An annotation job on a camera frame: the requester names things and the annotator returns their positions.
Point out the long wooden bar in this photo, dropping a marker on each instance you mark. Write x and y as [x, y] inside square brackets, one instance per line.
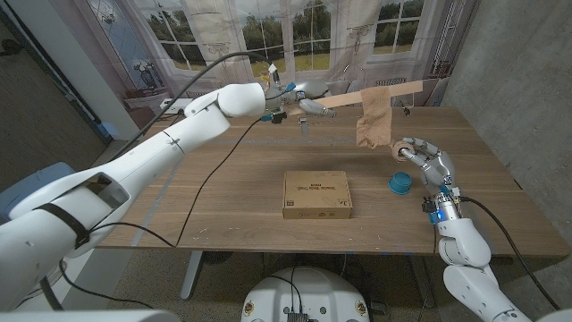
[344, 99]

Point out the flat cardboard box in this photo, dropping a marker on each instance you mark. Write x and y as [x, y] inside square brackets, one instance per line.
[317, 194]

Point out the white power strip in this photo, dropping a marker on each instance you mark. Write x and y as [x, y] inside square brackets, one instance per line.
[172, 106]

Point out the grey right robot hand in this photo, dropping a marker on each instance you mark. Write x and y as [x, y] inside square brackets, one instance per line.
[435, 167]

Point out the printed window backdrop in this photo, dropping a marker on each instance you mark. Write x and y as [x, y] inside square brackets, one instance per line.
[268, 27]

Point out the blue plastic lid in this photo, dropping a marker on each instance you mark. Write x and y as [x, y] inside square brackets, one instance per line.
[400, 183]

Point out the grey table leg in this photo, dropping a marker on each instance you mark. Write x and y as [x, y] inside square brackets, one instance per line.
[422, 277]
[192, 273]

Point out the small metal bar bracket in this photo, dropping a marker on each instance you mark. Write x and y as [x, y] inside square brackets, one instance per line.
[303, 126]
[406, 109]

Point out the tan elastic arm wrap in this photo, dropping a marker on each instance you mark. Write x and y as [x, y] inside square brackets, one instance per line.
[375, 116]

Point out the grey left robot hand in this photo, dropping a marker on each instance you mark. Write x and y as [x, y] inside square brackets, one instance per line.
[310, 89]

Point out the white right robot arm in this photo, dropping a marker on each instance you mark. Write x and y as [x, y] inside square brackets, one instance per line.
[465, 246]

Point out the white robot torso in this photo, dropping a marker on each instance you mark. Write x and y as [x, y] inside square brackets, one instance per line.
[308, 290]

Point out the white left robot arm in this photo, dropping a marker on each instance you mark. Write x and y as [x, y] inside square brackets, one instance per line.
[147, 147]

